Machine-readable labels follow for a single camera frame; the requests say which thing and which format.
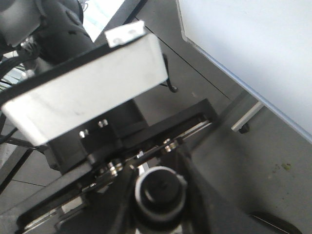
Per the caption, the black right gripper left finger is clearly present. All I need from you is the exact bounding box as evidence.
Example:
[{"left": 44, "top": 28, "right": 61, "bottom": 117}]
[{"left": 57, "top": 163, "right": 137, "bottom": 234}]

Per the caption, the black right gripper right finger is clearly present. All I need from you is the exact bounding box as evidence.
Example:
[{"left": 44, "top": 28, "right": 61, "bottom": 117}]
[{"left": 175, "top": 140, "right": 251, "bottom": 234}]

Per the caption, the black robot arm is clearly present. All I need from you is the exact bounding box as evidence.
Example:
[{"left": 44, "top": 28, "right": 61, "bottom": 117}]
[{"left": 0, "top": 0, "right": 258, "bottom": 234}]

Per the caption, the white table leg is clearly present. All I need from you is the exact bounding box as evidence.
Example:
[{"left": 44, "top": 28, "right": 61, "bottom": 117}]
[{"left": 231, "top": 101, "right": 264, "bottom": 134}]

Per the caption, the white table top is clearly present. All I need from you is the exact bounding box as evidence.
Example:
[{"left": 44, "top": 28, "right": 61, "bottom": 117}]
[{"left": 176, "top": 0, "right": 312, "bottom": 141}]

